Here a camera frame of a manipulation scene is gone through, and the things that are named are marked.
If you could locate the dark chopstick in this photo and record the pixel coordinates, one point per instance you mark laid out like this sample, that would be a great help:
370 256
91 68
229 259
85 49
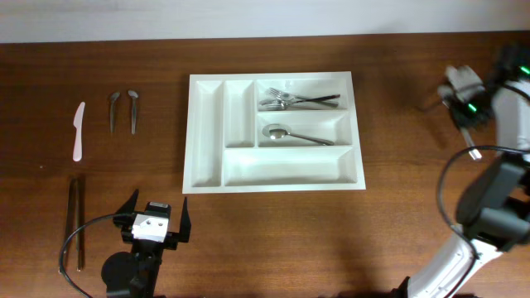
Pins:
78 222
70 209

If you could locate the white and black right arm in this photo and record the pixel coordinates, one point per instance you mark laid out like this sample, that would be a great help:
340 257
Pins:
488 221

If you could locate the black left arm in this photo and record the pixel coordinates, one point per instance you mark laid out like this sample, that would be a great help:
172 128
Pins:
134 273

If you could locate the white cutlery tray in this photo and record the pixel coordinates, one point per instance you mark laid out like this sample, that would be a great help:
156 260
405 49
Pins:
225 151

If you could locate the silver fork with long handle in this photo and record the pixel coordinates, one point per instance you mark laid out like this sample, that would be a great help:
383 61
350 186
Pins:
278 94

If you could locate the left dark chopstick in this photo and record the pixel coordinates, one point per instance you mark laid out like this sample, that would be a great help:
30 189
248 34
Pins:
70 209

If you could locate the right small grey spoon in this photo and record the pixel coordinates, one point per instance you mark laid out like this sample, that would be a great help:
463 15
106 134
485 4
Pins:
134 97

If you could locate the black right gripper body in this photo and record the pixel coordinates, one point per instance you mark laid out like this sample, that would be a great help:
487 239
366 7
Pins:
462 114

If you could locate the right dark chopstick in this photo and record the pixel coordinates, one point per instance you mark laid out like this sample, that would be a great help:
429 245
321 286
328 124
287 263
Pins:
78 222

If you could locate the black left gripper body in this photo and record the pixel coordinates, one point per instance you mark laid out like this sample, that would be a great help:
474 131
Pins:
125 235

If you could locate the small grey spoon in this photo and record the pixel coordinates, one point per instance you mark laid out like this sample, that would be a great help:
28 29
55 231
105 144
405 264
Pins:
134 97
113 99

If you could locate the left small grey spoon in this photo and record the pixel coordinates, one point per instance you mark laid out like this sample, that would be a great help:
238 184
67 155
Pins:
113 99

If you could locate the pink plastic knife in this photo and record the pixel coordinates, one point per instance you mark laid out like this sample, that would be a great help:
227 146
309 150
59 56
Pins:
78 122

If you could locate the large silver spoon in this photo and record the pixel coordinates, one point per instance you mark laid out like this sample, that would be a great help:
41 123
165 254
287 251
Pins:
277 131
474 154

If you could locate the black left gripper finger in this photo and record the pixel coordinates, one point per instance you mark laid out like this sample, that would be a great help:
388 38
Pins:
185 223
129 206

